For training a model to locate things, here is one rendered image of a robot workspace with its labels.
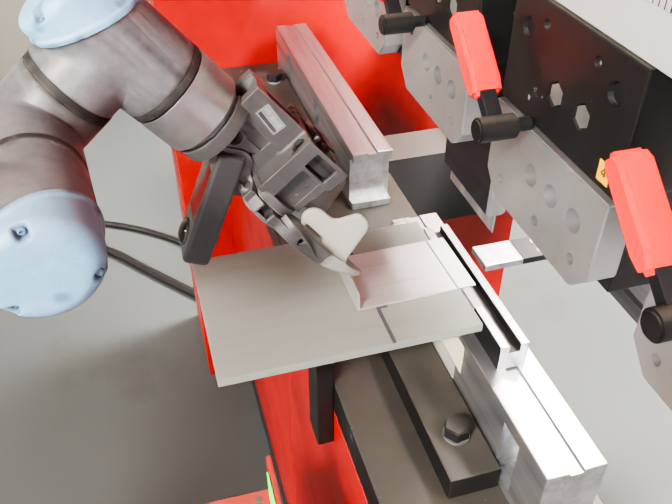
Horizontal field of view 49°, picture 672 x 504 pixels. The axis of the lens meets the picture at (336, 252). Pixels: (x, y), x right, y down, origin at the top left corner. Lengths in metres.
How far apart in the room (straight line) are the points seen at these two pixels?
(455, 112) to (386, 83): 1.01
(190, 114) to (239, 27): 0.95
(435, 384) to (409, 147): 0.54
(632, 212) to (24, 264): 0.33
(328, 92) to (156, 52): 0.68
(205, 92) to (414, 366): 0.40
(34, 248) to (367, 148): 0.69
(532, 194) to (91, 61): 0.32
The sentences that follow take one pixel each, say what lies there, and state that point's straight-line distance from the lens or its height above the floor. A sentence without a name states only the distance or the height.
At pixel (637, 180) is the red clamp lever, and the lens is 0.39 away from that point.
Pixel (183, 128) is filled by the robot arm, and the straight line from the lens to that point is 0.59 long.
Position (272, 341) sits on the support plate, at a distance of 0.71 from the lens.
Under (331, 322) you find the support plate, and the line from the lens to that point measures 0.73.
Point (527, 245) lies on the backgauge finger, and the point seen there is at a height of 1.00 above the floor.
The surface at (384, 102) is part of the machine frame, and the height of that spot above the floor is 0.75.
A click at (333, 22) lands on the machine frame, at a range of 1.56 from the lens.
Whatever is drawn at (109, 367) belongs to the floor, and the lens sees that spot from 2.14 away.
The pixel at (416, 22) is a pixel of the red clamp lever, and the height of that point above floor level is 1.26.
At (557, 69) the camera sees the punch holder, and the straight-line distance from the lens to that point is 0.51.
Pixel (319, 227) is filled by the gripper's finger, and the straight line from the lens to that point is 0.67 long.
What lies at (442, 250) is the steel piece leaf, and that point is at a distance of 0.82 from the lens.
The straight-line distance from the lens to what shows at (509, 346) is 0.73.
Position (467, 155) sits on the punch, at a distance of 0.73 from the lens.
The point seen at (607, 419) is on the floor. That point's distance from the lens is 2.05.
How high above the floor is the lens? 1.50
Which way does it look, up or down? 38 degrees down
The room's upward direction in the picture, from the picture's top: straight up
